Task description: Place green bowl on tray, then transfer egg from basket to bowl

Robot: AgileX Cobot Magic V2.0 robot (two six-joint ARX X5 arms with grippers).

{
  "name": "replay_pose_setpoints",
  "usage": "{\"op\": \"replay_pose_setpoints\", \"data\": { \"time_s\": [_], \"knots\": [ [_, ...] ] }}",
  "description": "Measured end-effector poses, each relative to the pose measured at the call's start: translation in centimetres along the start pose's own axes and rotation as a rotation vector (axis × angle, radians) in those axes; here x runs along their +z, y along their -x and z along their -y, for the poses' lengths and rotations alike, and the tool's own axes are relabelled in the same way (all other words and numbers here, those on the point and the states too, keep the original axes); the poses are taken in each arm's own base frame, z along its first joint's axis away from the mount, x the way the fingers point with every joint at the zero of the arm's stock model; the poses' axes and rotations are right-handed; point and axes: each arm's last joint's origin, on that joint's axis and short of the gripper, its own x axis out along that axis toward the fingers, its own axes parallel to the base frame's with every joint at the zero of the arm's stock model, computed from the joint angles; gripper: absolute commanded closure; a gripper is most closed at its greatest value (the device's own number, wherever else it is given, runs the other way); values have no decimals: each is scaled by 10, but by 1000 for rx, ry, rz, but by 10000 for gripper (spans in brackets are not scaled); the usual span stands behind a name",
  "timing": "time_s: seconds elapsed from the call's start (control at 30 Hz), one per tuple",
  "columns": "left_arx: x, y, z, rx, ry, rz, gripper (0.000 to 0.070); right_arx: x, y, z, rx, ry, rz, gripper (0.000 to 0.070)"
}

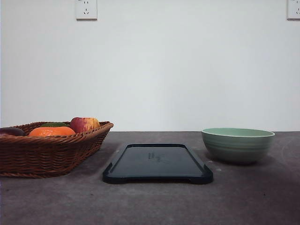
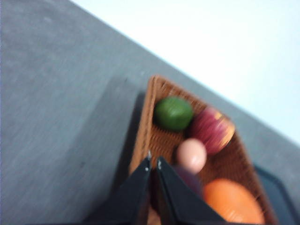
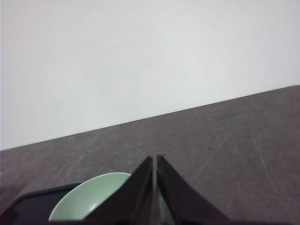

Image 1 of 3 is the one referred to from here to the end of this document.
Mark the left white wall socket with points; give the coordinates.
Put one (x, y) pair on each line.
(86, 11)

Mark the right white wall socket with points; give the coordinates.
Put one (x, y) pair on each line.
(292, 10)

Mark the red yellow apple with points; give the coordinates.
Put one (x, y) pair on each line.
(84, 124)

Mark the green ceramic bowl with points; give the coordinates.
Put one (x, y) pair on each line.
(237, 144)

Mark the orange fruit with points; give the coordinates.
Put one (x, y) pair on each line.
(52, 131)

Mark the dark teal rectangular tray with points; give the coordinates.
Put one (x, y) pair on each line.
(157, 162)

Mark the brown wicker basket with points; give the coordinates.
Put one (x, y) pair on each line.
(33, 156)

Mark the green avocado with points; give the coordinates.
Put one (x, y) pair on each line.
(54, 124)

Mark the white wall socket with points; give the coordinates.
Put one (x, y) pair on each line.
(292, 10)
(86, 11)

